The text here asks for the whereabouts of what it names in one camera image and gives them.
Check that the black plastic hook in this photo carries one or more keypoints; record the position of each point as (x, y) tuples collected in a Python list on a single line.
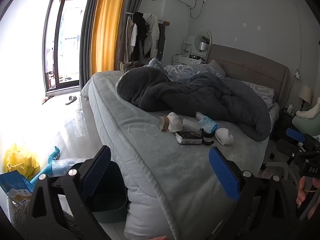
[(203, 138)]

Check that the white shelf organizer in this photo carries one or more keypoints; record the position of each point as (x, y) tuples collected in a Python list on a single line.
[(188, 47)]

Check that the white vanity table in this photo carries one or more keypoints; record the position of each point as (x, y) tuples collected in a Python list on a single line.
[(180, 60)]

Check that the beige pillow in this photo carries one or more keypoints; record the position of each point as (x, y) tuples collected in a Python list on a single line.
[(215, 65)]

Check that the yellow plastic bag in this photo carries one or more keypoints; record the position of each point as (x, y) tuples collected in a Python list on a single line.
[(20, 160)]

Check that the grey fuzzy cloth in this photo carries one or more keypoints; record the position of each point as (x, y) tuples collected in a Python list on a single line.
[(21, 217)]

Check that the blue toy dinosaur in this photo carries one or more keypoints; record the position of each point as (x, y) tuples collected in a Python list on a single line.
[(53, 155)]

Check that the clothes rack rail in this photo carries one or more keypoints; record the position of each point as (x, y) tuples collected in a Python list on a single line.
[(165, 22)]

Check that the bed with grey sheet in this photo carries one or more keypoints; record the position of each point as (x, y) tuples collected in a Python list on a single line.
[(155, 160)]

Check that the cloud patterned duvet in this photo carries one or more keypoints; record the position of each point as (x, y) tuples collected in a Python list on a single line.
[(180, 70)]

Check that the white sock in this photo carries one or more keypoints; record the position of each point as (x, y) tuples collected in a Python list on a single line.
[(223, 136)]

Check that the small clear plastic wrap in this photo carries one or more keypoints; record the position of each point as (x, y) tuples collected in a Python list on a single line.
[(200, 116)]

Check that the white wall charger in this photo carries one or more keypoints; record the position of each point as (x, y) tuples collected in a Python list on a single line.
[(297, 73)]

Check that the dark grey curtain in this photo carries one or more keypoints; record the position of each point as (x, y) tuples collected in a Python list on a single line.
[(87, 42), (125, 0)]

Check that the dark nightstand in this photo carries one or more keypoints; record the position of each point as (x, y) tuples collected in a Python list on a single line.
[(287, 123)]

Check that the white bedside lamp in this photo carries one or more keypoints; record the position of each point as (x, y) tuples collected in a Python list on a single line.
[(305, 93)]

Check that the small brown object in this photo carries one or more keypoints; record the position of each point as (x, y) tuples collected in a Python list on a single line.
[(47, 100)]

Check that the bubble wrap sheet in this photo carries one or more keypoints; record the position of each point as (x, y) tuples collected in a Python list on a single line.
[(65, 165)]

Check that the dark green trash bin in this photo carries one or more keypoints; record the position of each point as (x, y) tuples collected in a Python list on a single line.
[(110, 205)]

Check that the round white mirror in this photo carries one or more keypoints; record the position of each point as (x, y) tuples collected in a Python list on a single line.
[(200, 35)]

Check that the white plush toy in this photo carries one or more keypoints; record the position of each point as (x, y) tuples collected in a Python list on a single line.
[(307, 114)]

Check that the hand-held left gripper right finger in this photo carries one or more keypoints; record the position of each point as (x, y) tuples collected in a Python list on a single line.
[(222, 172)]

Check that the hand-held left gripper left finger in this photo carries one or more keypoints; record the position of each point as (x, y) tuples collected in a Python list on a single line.
[(97, 172)]

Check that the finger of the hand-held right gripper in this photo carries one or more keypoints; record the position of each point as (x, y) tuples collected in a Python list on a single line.
[(287, 147), (295, 133)]

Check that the blue tissue packet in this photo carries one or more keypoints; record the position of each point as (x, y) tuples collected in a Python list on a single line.
[(208, 125)]

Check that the pale green chair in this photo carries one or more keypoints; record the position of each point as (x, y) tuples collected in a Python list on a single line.
[(300, 123)]

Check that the grey slipper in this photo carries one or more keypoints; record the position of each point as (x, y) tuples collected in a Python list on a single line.
[(71, 100)]

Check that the black and white box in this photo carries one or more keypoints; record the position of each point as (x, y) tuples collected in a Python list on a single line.
[(187, 137)]

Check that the dark grey fleece blanket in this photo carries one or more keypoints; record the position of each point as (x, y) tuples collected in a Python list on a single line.
[(200, 95)]

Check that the white jacket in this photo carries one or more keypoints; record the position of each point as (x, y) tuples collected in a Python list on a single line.
[(153, 35)]

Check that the white office chair base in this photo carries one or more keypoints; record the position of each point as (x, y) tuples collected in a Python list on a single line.
[(287, 165)]

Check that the grey cat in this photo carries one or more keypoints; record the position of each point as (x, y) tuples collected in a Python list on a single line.
[(127, 66)]

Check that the yellow curtain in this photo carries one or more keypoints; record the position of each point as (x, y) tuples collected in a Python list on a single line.
[(107, 30)]

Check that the dark grey garment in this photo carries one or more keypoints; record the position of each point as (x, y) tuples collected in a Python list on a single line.
[(162, 42)]

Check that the sliding glass door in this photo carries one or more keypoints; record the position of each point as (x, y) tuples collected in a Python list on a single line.
[(56, 42)]

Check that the person's right hand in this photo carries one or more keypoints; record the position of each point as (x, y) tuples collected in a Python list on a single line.
[(306, 186)]

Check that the black garment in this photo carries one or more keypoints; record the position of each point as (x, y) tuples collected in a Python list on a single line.
[(140, 30)]

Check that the brown tape roll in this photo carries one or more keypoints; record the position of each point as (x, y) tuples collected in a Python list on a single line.
[(164, 124)]

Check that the beige coat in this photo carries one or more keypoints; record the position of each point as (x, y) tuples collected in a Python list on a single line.
[(130, 37)]

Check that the silver table lamp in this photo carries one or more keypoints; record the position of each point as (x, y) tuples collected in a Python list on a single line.
[(203, 46)]

